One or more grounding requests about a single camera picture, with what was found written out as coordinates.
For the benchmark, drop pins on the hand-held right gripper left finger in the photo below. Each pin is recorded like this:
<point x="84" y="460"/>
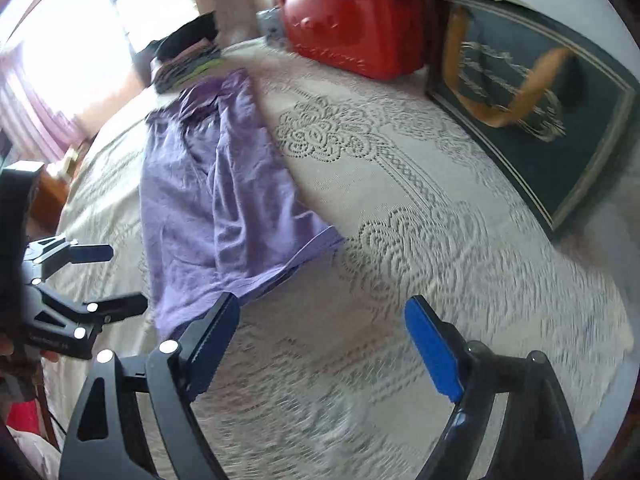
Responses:
<point x="215" y="340"/>

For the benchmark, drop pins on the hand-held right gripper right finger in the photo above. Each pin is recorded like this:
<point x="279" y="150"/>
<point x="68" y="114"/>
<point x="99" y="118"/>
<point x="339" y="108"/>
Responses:
<point x="432" y="350"/>

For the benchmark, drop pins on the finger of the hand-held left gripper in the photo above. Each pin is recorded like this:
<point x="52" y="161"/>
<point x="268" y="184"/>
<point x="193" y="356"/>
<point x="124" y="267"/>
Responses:
<point x="92" y="253"/>
<point x="122" y="306"/>

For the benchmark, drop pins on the purple garment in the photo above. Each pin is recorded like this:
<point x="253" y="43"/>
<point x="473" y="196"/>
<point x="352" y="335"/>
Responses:
<point x="225" y="185"/>

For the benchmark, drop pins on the pale curtain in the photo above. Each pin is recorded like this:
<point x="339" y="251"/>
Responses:
<point x="40" y="110"/>

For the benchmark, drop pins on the white lace tablecloth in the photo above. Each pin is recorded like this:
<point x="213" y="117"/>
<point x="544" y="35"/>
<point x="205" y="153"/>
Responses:
<point x="400" y="185"/>

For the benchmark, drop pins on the green folded garment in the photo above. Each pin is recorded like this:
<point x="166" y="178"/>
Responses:
<point x="210" y="66"/>

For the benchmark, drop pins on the pink folded garment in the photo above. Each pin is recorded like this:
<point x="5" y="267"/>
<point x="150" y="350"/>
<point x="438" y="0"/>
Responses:
<point x="197" y="50"/>

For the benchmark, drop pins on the black garment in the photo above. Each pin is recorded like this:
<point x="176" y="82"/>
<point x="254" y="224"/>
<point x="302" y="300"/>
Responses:
<point x="185" y="35"/>

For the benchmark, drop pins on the dark green gift box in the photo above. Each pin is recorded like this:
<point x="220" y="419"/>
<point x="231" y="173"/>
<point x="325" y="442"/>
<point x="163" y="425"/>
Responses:
<point x="550" y="135"/>

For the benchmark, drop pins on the red bear-face suitcase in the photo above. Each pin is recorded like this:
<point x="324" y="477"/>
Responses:
<point x="350" y="20"/>

